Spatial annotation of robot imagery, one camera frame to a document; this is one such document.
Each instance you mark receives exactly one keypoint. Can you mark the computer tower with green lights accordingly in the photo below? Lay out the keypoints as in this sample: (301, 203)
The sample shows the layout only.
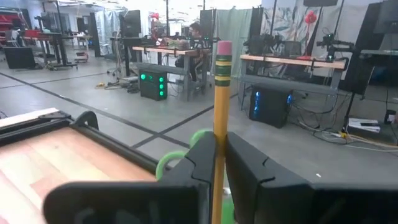
(152, 90)

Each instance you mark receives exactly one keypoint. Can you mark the person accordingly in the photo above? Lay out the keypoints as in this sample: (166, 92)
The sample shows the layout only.
(196, 34)

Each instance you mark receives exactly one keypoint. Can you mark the black aluminium table frame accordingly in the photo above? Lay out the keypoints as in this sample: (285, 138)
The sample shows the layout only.
(118, 146)

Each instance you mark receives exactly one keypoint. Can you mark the computer tower with blue lights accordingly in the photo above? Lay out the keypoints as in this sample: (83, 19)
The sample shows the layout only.
(270, 109)

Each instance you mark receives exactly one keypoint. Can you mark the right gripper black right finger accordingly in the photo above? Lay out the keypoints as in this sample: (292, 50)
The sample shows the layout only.
(255, 180)

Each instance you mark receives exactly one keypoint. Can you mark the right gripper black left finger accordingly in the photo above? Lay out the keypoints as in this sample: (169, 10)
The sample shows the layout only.
(196, 171)

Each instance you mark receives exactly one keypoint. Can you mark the red standing fan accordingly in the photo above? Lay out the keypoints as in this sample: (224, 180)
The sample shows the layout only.
(311, 17)

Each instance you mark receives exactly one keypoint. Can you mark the yellow pencil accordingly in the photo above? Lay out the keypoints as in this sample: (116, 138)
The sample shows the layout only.
(221, 109)

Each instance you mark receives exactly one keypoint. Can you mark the grey-green curtain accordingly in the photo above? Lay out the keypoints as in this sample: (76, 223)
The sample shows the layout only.
(236, 31)

